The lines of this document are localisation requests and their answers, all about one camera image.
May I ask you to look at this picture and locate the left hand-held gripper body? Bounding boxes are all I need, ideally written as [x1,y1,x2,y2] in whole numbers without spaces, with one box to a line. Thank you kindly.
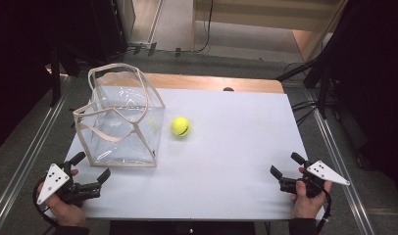
[35,161,103,208]

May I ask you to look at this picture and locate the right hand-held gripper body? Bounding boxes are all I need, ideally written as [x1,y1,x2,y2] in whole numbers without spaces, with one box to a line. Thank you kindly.
[278,159,351,199]

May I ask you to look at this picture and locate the person's left hand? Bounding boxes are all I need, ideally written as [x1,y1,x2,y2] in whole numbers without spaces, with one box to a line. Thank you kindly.
[36,168,87,228]

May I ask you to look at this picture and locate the person's right hand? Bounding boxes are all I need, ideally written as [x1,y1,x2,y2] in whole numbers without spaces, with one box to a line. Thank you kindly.
[289,166,333,219]

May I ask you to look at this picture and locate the clear bag with beige trim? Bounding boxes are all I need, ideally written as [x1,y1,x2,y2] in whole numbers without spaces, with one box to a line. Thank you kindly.
[73,63,167,168]

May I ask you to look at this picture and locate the white table mat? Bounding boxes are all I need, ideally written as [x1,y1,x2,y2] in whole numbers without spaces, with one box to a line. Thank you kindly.
[44,86,325,221]

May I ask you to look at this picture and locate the black tripod stand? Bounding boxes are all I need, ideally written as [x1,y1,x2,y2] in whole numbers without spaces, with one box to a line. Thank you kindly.
[274,55,332,120]

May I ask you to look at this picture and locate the black metal stand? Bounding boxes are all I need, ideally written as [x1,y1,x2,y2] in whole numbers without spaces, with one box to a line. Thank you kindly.
[49,45,63,108]

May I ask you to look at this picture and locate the yellow tennis ball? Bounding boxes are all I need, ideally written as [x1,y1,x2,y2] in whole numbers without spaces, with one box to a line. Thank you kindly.
[171,117,192,138]

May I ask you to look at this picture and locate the black curtain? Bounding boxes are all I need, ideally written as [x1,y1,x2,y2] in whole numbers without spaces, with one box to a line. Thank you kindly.
[318,0,398,210]
[0,0,129,155]

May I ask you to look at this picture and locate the light wooden cabinet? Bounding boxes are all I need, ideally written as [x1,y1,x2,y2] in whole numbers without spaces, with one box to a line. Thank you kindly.
[191,0,348,63]

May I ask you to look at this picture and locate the aluminium floor rail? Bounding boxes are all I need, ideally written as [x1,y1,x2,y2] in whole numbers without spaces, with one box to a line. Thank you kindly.
[304,89,376,235]
[0,76,73,235]

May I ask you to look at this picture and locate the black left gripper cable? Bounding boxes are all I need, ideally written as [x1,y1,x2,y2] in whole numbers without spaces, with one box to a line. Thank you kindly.
[32,177,59,228]

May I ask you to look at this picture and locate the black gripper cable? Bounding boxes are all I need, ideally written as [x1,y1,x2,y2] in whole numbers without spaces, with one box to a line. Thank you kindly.
[32,177,59,228]
[316,187,332,235]

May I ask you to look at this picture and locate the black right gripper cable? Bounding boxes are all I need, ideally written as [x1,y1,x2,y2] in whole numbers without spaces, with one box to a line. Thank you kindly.
[316,187,332,235]

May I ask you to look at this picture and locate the black floor cables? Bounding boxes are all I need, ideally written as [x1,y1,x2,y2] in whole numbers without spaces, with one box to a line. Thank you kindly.
[289,99,323,126]

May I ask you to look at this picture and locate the hanging black cable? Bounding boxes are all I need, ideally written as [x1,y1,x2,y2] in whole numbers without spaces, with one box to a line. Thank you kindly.
[193,0,215,55]

